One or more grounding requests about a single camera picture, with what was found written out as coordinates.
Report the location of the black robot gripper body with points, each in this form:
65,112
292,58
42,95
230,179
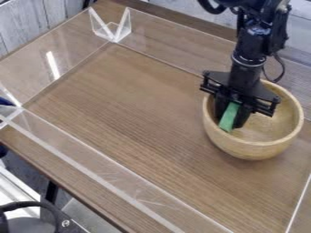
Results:
257,96

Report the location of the green rectangular block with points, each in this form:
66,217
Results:
228,120

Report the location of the blue object at left edge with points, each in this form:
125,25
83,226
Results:
6,102

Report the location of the black table leg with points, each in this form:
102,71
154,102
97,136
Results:
53,192

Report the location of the light wooden bowl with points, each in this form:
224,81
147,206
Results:
266,136

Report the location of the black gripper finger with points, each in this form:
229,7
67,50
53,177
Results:
242,116
221,106

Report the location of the clear acrylic enclosure walls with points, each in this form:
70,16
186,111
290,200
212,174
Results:
107,120

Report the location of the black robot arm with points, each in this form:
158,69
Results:
261,36

